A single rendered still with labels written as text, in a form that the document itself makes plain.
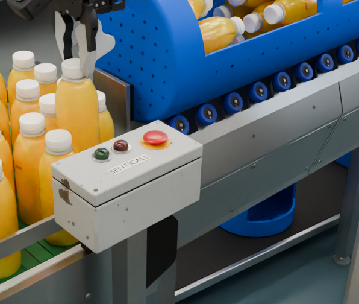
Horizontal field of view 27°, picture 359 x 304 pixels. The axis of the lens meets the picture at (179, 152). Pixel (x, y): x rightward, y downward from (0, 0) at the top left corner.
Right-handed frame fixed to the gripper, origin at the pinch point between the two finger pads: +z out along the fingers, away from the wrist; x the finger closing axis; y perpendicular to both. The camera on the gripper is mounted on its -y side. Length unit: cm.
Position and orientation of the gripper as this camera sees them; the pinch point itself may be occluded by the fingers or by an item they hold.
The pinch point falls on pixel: (74, 66)
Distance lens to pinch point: 116.8
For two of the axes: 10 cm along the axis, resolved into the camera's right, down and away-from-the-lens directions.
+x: -6.8, -4.0, 6.1
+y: 7.3, -3.4, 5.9
